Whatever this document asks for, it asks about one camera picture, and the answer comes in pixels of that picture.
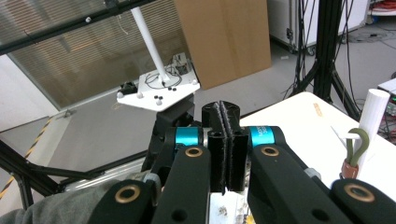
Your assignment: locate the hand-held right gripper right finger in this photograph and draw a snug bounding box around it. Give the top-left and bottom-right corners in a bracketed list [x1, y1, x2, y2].
[219, 100, 250, 192]

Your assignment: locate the low black frame bar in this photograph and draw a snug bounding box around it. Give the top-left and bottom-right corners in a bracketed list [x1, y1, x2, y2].
[0, 139, 148, 210]

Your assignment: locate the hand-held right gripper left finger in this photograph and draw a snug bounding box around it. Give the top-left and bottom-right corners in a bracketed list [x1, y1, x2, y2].
[201, 101, 230, 192]

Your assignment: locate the green loop leather keychain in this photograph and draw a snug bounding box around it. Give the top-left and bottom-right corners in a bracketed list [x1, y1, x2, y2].
[340, 127, 371, 180]

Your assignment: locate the black frame strut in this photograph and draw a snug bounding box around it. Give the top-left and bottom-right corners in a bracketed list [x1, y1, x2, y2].
[281, 0, 362, 121]

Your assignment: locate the white pole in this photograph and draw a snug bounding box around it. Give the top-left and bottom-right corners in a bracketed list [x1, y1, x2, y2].
[130, 7, 171, 84]

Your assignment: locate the white power supply box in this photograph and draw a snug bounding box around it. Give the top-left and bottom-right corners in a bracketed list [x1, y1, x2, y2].
[376, 77, 396, 108]

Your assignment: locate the white cabinet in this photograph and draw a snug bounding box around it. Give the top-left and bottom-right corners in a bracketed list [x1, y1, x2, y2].
[266, 0, 371, 49]

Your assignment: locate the yellow black floor tape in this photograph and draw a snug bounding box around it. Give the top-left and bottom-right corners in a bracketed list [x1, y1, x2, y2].
[0, 116, 52, 201]

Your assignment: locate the white key stand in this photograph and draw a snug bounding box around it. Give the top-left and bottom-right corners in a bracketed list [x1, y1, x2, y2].
[330, 88, 391, 180]

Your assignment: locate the brown tape strip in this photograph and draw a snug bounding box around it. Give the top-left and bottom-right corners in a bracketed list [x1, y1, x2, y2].
[312, 102, 325, 119]

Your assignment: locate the brown cardboard sheet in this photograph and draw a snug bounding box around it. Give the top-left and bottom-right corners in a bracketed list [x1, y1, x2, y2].
[173, 0, 273, 91]

